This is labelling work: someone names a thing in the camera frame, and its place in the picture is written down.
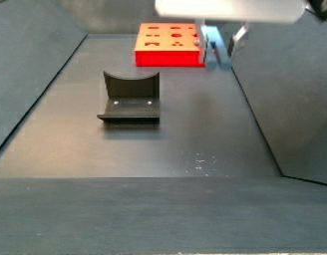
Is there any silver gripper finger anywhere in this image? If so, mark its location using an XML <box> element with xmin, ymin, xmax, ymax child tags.
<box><xmin>227</xmin><ymin>22</ymin><xmax>249</xmax><ymax>57</ymax></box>
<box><xmin>195</xmin><ymin>19</ymin><xmax>207</xmax><ymax>62</ymax></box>

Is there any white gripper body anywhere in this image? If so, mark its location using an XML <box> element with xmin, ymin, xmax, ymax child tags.
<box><xmin>155</xmin><ymin>0</ymin><xmax>306</xmax><ymax>23</ymax></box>

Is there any blue slotted double-square block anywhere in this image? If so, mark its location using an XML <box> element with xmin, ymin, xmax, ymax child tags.
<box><xmin>202</xmin><ymin>26</ymin><xmax>231</xmax><ymax>71</ymax></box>

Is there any red foam shape board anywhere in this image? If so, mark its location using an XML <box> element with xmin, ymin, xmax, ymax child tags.
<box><xmin>135</xmin><ymin>23</ymin><xmax>205</xmax><ymax>67</ymax></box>

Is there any black curved stand fixture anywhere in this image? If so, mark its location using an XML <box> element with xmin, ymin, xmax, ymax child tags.
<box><xmin>98</xmin><ymin>72</ymin><xmax>162</xmax><ymax>122</ymax></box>

